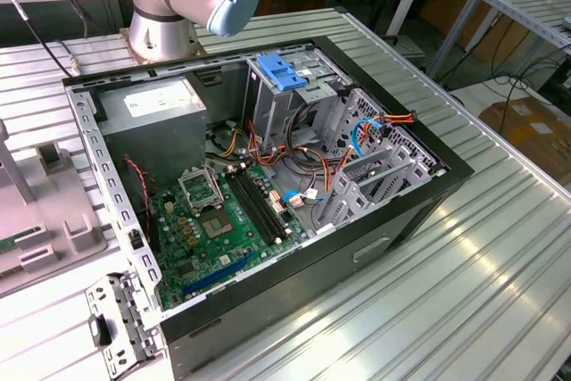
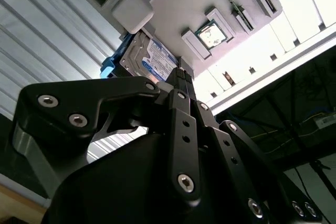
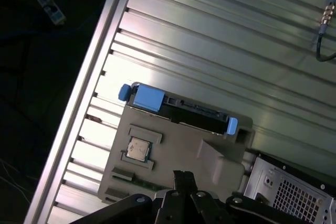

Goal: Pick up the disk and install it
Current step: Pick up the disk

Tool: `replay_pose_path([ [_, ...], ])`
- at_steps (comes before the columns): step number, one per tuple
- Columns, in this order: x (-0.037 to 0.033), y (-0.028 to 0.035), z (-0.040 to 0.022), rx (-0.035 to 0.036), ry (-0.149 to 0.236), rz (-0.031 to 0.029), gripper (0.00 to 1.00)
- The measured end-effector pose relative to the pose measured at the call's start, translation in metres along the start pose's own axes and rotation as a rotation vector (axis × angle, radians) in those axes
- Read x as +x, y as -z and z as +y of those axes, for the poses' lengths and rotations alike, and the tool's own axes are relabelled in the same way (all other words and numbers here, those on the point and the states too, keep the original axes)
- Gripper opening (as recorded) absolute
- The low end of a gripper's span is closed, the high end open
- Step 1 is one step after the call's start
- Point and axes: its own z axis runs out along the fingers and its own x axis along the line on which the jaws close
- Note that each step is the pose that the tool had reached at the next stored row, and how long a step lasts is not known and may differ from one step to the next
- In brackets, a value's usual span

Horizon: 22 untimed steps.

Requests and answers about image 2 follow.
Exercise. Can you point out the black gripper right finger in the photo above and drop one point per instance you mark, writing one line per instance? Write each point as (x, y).
(246, 182)

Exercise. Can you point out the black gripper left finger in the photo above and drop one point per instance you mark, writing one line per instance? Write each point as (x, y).
(78, 98)

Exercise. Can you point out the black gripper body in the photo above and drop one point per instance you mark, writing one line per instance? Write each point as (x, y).
(118, 187)

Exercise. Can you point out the hard disk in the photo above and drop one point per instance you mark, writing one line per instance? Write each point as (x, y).
(157, 61)

